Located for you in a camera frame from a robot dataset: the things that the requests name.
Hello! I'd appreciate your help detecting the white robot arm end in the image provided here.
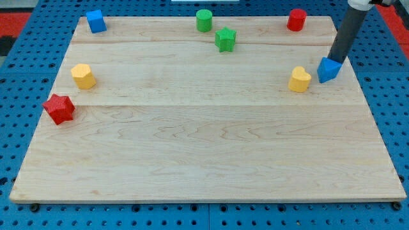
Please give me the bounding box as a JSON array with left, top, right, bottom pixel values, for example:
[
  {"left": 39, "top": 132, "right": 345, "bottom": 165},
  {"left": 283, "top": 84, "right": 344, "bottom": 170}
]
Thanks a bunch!
[{"left": 348, "top": 0, "right": 383, "bottom": 11}]

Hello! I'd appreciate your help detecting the light wooden board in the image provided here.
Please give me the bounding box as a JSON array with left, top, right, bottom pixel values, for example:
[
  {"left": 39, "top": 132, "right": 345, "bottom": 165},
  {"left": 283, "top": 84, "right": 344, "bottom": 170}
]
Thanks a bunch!
[{"left": 10, "top": 16, "right": 406, "bottom": 204}]

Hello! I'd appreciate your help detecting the green star block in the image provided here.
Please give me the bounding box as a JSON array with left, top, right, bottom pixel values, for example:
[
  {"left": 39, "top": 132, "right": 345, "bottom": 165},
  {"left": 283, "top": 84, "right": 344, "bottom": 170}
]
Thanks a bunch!
[{"left": 215, "top": 27, "right": 236, "bottom": 52}]

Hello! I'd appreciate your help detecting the red star block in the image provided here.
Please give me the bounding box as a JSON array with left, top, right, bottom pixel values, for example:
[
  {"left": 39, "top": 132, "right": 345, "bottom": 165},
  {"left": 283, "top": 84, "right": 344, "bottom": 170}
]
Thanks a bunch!
[{"left": 42, "top": 94, "right": 75, "bottom": 125}]

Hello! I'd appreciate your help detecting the green cylinder block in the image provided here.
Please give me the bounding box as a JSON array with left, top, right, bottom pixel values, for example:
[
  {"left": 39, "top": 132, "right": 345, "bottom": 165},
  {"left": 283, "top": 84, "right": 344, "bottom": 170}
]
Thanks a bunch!
[{"left": 196, "top": 9, "right": 213, "bottom": 32}]

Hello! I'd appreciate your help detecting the yellow heart block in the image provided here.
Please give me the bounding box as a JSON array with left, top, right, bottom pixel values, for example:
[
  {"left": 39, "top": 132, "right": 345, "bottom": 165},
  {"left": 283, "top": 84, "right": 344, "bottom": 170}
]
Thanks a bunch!
[{"left": 288, "top": 66, "right": 312, "bottom": 93}]

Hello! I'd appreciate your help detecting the yellow hexagon block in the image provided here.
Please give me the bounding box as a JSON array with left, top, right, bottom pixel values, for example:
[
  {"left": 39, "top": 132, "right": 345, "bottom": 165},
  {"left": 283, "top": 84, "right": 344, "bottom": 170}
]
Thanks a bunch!
[{"left": 71, "top": 63, "right": 96, "bottom": 89}]

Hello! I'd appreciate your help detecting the blue triangle block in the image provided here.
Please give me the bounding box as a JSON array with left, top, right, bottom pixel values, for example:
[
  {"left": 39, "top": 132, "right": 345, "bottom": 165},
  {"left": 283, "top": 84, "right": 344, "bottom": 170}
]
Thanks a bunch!
[{"left": 317, "top": 57, "right": 342, "bottom": 83}]

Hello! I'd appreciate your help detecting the red cylinder block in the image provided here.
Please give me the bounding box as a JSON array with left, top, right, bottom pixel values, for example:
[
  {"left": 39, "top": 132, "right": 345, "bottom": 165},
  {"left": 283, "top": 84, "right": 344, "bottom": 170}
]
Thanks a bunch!
[{"left": 287, "top": 8, "right": 307, "bottom": 31}]

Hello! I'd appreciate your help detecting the blue cube block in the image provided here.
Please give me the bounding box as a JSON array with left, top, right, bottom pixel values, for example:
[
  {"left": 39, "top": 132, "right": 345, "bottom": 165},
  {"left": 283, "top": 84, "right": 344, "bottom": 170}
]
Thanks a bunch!
[{"left": 86, "top": 10, "right": 107, "bottom": 33}]

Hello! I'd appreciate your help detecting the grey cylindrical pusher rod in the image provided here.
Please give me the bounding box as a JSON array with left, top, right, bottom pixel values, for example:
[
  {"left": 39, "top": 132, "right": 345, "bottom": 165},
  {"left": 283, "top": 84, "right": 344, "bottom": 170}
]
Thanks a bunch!
[{"left": 327, "top": 6, "right": 368, "bottom": 63}]

